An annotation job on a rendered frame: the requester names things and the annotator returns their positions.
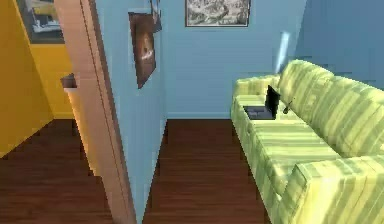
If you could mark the black laptop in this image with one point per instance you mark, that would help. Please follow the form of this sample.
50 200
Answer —
270 104

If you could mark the green striped sofa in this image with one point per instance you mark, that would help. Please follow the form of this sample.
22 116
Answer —
310 140

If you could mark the brown framed wall picture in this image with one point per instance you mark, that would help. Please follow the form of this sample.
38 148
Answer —
143 50

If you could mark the grey framed wall picture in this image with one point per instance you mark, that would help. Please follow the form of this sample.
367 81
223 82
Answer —
217 12

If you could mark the dark framed picture yellow wall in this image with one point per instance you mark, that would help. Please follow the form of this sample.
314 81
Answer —
41 20

